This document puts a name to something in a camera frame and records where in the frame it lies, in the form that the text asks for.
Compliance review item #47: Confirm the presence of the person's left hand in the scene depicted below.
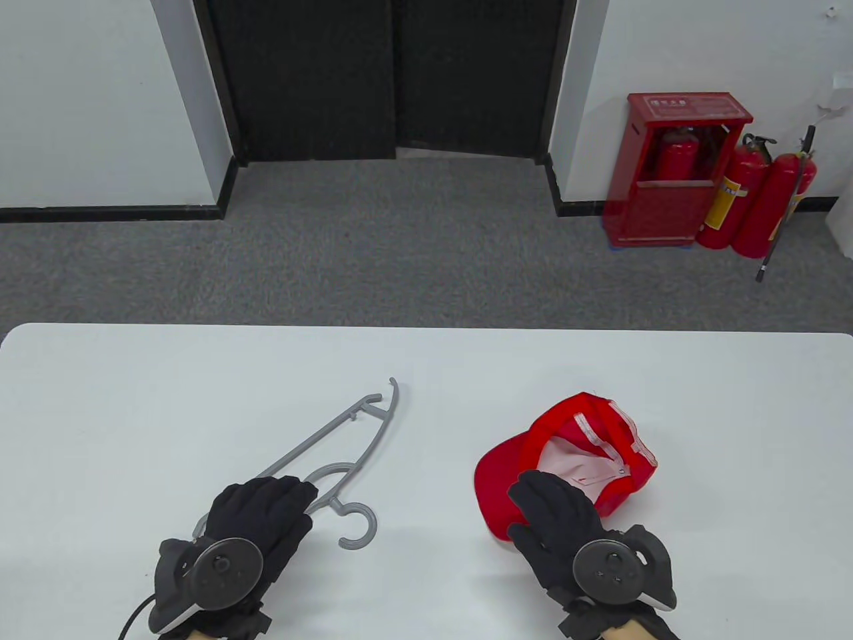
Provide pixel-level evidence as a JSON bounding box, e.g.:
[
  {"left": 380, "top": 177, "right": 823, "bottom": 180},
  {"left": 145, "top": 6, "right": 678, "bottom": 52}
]
[{"left": 160, "top": 475, "right": 319, "bottom": 640}]

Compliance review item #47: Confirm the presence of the person's right hand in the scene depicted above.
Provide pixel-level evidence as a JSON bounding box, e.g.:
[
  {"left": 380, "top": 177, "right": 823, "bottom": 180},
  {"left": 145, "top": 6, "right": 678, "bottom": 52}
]
[{"left": 508, "top": 470, "right": 680, "bottom": 640}]

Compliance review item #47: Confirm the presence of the red baseball cap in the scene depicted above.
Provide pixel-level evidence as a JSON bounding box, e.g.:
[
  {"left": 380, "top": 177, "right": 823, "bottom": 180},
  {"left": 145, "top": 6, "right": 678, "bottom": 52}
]
[{"left": 474, "top": 392, "right": 658, "bottom": 542}]

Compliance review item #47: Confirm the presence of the gray hanger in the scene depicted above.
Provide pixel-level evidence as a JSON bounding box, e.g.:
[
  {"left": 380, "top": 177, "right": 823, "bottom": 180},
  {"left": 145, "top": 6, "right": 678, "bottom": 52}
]
[{"left": 193, "top": 377, "right": 401, "bottom": 549}]

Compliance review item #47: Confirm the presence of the person's right forearm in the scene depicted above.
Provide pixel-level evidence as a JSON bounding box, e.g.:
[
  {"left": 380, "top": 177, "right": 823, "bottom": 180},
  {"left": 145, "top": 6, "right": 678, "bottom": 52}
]
[{"left": 600, "top": 617, "right": 660, "bottom": 640}]

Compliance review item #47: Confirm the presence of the black left hand controller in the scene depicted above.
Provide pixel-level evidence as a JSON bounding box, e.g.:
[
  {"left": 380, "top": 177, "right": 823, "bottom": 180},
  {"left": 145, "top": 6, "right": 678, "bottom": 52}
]
[{"left": 148, "top": 537, "right": 265, "bottom": 635}]

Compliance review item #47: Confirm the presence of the black hand controller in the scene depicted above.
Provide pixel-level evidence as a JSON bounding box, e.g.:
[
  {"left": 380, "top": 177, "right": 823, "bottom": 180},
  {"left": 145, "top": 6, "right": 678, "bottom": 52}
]
[
  {"left": 573, "top": 525, "right": 678, "bottom": 613},
  {"left": 148, "top": 537, "right": 265, "bottom": 635}
]

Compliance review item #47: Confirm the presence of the black right hand controller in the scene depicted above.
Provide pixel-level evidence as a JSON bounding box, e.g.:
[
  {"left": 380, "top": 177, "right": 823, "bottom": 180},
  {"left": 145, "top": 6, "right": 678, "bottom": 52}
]
[{"left": 573, "top": 525, "right": 678, "bottom": 613}]

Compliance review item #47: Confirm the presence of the red fire extinguisher cabinet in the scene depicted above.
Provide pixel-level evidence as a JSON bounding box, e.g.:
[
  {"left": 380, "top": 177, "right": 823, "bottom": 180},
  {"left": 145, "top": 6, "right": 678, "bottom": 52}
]
[{"left": 603, "top": 92, "right": 754, "bottom": 249}]

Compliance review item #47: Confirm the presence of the yellow label red fire extinguisher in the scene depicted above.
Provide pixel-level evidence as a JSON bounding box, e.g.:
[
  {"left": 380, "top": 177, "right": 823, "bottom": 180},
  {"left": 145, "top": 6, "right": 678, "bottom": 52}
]
[{"left": 696, "top": 133, "right": 778, "bottom": 251}]

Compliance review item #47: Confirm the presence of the black door leaf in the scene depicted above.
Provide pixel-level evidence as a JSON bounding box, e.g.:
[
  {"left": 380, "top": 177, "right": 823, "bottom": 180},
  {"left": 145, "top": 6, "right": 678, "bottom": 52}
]
[
  {"left": 393, "top": 0, "right": 568, "bottom": 160},
  {"left": 205, "top": 0, "right": 399, "bottom": 163}
]

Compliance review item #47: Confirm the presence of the black controller cable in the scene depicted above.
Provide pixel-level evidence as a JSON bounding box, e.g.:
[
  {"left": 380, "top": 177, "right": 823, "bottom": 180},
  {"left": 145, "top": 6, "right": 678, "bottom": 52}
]
[{"left": 119, "top": 595, "right": 159, "bottom": 639}]

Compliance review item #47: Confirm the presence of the red extinguisher with hose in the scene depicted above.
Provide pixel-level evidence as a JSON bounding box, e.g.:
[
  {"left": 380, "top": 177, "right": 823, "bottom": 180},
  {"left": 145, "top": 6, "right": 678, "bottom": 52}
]
[{"left": 755, "top": 125, "right": 818, "bottom": 283}]

